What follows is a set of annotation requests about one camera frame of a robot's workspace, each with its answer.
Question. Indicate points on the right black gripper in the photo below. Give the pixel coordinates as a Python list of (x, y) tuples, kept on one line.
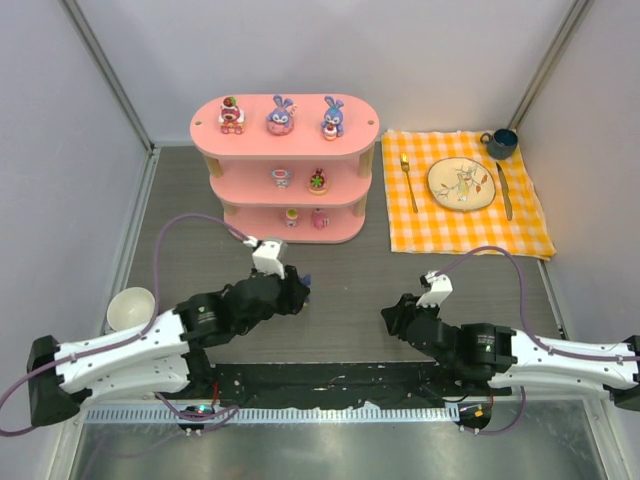
[(406, 318)]

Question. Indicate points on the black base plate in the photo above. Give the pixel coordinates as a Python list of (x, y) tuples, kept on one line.
[(331, 386)]

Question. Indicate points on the gold fork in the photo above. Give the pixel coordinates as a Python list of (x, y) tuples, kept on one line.
[(405, 167)]

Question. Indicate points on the white pink toy middle shelf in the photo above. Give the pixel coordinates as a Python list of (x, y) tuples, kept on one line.
[(282, 177)]

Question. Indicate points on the white ceramic bowl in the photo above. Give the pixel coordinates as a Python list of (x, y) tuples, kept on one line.
[(130, 308)]

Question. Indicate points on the white slotted cable duct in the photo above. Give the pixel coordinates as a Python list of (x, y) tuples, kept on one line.
[(368, 413)]

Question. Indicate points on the purple bunny with cake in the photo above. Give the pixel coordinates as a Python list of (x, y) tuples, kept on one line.
[(332, 123)]

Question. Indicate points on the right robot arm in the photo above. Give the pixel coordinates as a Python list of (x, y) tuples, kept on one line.
[(497, 357)]

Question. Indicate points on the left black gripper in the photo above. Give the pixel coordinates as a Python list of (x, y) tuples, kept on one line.
[(291, 291)]

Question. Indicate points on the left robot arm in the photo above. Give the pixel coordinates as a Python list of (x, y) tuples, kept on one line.
[(167, 356)]

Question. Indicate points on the cream decorated ceramic plate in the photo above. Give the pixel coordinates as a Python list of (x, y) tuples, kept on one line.
[(460, 184)]

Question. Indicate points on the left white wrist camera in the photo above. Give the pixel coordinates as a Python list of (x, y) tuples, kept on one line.
[(267, 255)]

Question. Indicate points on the gold knife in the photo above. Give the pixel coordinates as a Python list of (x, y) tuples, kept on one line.
[(505, 192)]

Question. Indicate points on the red yellow bird toy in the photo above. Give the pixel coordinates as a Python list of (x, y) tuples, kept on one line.
[(306, 280)]

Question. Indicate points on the pink three-tier wooden shelf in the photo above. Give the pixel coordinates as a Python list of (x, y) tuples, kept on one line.
[(240, 165)]

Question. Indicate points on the yellow white checkered cloth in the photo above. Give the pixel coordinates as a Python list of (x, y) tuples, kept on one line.
[(434, 229)]

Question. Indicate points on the pink toy with yellow hat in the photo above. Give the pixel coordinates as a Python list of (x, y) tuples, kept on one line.
[(291, 217)]

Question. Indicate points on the pink bear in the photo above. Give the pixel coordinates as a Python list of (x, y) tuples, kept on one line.
[(231, 117), (318, 183)]

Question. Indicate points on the dark blue ceramic mug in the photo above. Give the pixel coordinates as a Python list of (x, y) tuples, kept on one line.
[(500, 144)]

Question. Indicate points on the pink pig toy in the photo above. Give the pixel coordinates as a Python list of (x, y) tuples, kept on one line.
[(319, 219)]

